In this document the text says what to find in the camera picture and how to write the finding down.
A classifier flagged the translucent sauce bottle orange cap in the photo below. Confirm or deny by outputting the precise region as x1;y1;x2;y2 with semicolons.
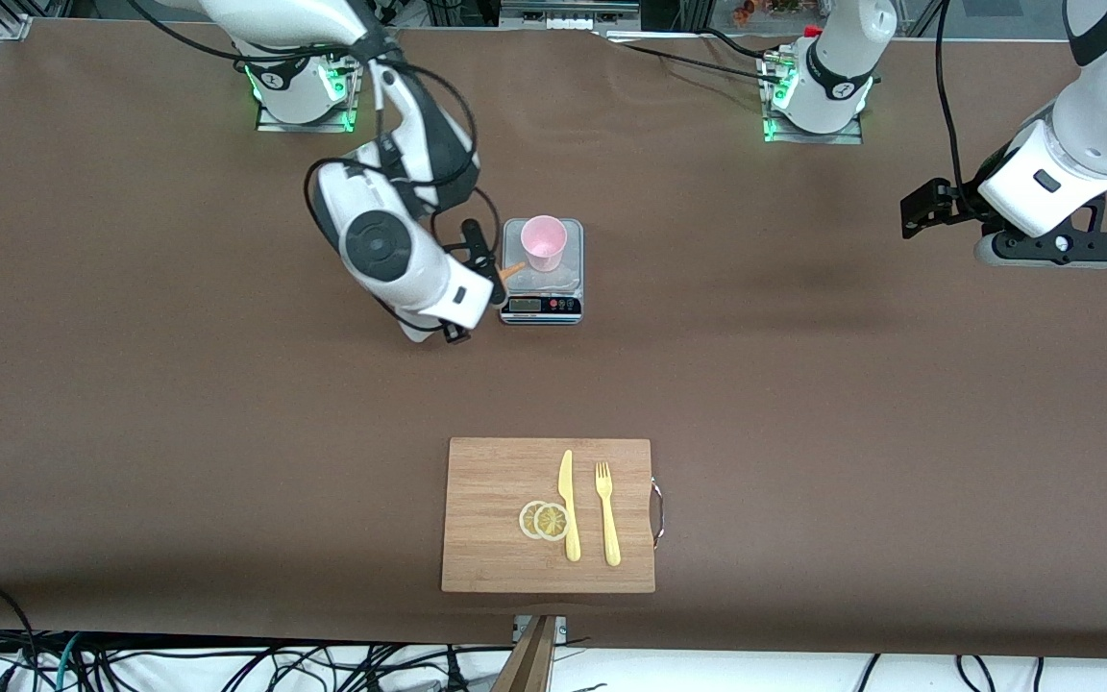
398;261;528;344

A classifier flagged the pink plastic cup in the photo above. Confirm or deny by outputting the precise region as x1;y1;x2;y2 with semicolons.
521;215;568;273

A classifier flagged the silver digital kitchen scale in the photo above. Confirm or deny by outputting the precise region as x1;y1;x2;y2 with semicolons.
500;218;584;326

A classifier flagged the wooden cutting board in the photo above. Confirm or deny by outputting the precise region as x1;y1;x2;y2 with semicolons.
441;437;657;594

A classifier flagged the yellow plastic knife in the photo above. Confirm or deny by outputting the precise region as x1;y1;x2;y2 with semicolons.
557;449;581;563

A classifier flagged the yellow plastic fork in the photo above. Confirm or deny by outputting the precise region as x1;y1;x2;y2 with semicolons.
594;461;623;567

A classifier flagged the brown table cover sheet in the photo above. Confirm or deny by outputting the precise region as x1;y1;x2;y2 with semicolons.
0;17;1107;662

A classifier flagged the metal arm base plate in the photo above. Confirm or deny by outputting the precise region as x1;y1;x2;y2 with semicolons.
763;48;864;145
256;53;358;134

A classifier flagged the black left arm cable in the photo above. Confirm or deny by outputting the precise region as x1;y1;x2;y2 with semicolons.
933;0;975;193

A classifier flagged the black base cable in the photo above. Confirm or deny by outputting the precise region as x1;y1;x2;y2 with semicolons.
702;27;780;61
606;38;785;87

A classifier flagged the small metal mounting bracket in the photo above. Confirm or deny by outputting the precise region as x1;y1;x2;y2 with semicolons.
513;615;569;643

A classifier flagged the wooden post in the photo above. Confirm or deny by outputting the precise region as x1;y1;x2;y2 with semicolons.
491;615;559;692

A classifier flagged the teal floor cable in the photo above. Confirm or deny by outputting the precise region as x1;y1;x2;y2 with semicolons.
52;632;84;692

